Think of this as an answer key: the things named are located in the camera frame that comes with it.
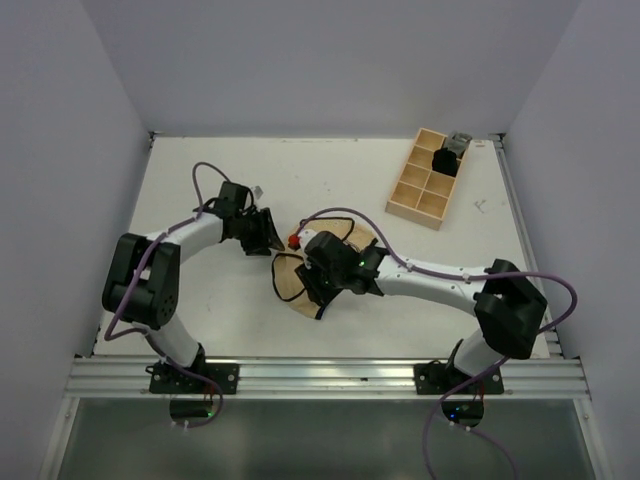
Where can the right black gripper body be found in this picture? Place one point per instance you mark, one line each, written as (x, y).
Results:
(322, 284)

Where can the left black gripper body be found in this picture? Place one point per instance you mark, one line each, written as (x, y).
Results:
(251, 232)

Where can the beige underwear with navy trim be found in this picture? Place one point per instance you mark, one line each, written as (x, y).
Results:
(285, 282)

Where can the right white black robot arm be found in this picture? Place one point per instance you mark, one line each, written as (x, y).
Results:
(508, 308)

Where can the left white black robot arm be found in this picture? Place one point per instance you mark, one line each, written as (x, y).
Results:
(143, 283)

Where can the wooden compartment organizer box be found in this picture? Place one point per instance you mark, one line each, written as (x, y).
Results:
(419, 194)

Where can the rolled black garment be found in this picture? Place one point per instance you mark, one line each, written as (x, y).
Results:
(445, 162)

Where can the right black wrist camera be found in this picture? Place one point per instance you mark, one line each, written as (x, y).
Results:
(323, 252)

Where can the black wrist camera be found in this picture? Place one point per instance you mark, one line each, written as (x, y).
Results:
(323, 252)
(235, 198)

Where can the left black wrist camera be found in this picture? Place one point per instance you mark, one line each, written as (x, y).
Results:
(235, 198)

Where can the aluminium front rail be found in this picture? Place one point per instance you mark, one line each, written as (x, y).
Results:
(119, 377)

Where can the aluminium rail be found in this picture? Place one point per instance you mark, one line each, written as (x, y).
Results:
(119, 377)
(551, 336)

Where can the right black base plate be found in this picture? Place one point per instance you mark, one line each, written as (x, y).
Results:
(436, 378)

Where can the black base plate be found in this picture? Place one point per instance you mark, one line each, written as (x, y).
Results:
(165, 379)
(436, 378)

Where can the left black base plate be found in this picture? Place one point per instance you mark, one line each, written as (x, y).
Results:
(165, 379)

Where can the aluminium right side rail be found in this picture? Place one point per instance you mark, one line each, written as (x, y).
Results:
(551, 336)

